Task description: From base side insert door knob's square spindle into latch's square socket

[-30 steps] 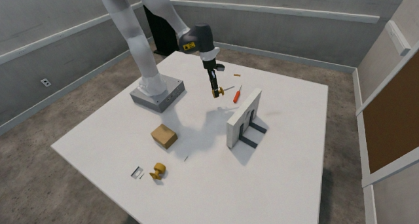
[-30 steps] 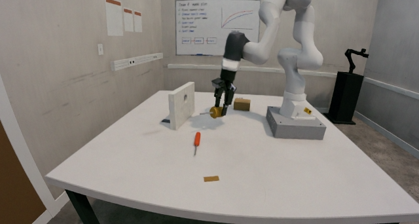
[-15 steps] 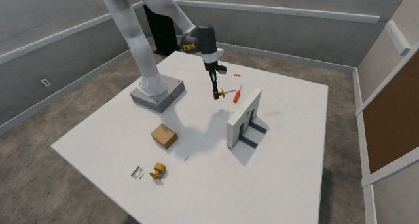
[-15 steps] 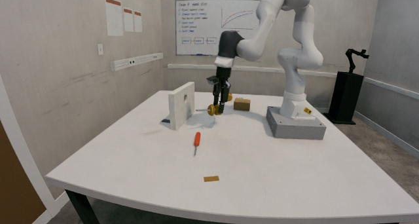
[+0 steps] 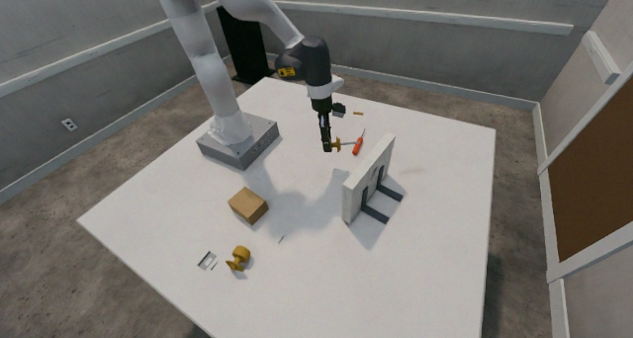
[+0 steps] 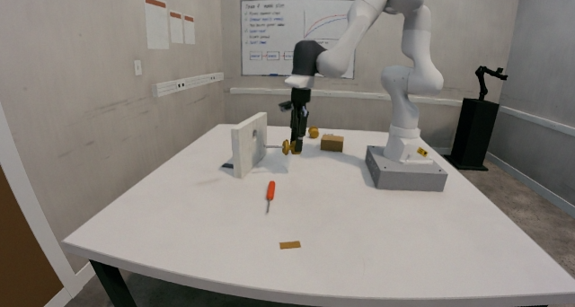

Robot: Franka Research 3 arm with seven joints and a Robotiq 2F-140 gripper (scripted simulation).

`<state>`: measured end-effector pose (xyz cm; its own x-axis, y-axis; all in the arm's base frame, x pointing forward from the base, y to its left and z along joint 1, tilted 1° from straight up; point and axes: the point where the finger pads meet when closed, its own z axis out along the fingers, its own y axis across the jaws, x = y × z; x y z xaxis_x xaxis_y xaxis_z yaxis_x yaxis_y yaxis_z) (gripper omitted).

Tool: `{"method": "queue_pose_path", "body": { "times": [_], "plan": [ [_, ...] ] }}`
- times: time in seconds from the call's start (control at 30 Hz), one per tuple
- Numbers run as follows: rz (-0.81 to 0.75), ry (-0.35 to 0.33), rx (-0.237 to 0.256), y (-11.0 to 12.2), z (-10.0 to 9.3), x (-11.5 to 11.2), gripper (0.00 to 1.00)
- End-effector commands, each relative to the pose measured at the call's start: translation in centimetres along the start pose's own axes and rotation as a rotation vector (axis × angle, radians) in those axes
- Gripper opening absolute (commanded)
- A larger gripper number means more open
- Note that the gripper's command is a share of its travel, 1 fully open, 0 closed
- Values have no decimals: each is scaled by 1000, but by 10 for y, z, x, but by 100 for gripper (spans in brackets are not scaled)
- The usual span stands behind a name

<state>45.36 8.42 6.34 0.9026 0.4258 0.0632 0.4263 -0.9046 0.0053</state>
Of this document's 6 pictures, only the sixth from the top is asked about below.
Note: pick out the brown cardboard box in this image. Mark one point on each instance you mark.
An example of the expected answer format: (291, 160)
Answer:
(332, 143)

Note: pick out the brass door knob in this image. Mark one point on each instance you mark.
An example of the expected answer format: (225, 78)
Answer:
(313, 132)
(286, 146)

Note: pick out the orange-handled screwdriver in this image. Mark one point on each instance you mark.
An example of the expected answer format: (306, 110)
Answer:
(270, 192)

